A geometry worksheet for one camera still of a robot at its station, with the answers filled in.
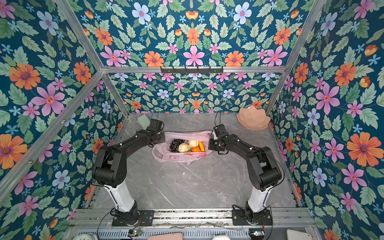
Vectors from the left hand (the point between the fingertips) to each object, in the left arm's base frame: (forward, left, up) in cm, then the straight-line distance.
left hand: (162, 133), depth 96 cm
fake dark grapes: (-6, -8, -6) cm, 11 cm away
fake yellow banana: (-7, -26, -7) cm, 28 cm away
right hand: (-8, -31, -3) cm, 32 cm away
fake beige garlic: (-9, -14, -4) cm, 17 cm away
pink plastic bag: (-12, -1, -3) cm, 13 cm away
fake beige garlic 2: (-6, -20, -4) cm, 22 cm away
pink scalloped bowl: (+18, -68, -9) cm, 71 cm away
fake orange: (-11, -22, -4) cm, 25 cm away
